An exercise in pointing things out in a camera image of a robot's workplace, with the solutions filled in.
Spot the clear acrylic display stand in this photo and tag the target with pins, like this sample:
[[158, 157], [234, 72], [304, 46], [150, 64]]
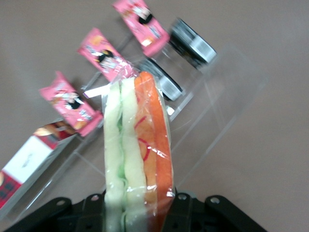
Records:
[[210, 108]]

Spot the red and white snack box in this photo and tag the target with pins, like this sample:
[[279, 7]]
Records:
[[26, 162]]

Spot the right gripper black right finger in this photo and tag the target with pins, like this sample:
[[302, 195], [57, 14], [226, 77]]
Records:
[[212, 212]]

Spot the black foil snack packet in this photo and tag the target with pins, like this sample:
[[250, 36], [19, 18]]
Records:
[[166, 82], [193, 43]]

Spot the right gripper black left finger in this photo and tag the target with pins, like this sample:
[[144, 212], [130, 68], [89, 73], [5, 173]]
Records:
[[72, 215]]

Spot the pink snack packet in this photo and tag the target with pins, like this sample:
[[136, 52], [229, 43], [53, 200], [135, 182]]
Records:
[[103, 53], [72, 104], [142, 24]]

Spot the sandwich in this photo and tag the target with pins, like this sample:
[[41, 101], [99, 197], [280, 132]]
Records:
[[137, 145]]

